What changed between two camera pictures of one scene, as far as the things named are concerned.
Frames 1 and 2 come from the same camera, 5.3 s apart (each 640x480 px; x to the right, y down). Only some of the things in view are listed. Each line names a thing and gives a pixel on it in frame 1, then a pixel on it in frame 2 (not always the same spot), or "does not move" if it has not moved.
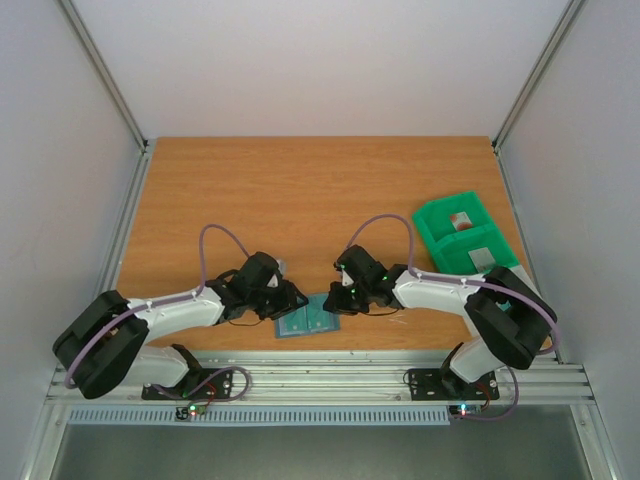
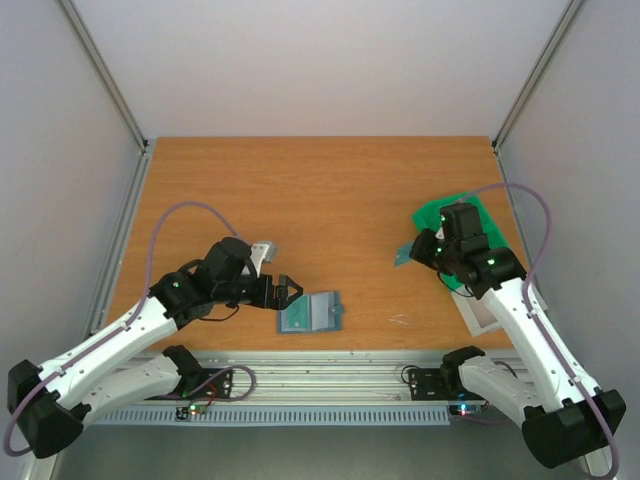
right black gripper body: [345, 296] -> [425, 247]
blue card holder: [310, 318] does not move
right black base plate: [443, 384] does not move
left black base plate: [202, 384] does not move
